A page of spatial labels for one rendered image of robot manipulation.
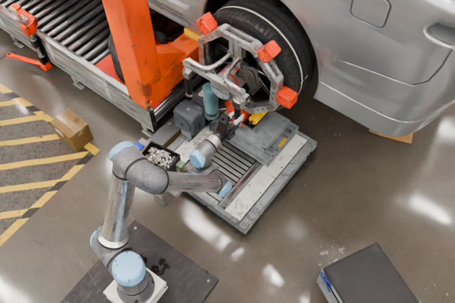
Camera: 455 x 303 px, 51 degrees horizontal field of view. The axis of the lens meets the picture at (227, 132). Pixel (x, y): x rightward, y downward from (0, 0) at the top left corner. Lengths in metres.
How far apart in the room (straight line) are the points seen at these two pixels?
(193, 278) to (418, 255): 1.39
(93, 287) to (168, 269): 0.41
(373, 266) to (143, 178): 1.37
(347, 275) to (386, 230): 0.64
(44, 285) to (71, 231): 0.36
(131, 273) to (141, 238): 0.48
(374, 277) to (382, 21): 1.32
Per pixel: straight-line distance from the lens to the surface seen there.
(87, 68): 3.51
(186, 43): 3.10
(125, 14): 2.45
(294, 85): 2.57
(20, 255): 3.30
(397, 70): 2.30
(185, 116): 3.07
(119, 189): 2.11
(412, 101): 2.41
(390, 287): 2.72
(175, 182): 2.07
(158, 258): 2.73
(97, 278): 2.76
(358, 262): 2.73
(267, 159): 3.17
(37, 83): 4.08
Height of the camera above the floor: 2.82
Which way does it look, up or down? 54 degrees down
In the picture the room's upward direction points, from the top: 1 degrees counter-clockwise
